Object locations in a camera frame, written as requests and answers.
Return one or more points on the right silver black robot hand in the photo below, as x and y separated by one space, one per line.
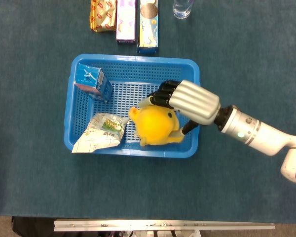
195 101

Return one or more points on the yellow plush toy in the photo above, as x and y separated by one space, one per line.
153 126

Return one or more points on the white snack bag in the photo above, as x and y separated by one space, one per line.
101 133

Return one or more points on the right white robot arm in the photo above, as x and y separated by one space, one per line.
261 135

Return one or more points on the light blue cookie box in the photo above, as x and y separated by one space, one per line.
149 29

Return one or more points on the purple white cookie box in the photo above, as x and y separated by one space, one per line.
125 22

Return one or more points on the yellow red snack packet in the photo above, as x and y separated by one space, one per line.
102 14

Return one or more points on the blue plastic perforated basket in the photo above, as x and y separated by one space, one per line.
138 74

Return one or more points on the clear glass cup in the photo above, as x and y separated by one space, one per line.
182 10

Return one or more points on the teal felt table cloth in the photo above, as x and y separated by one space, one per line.
236 185

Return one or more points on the aluminium frame rail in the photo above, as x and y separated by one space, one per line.
162 225

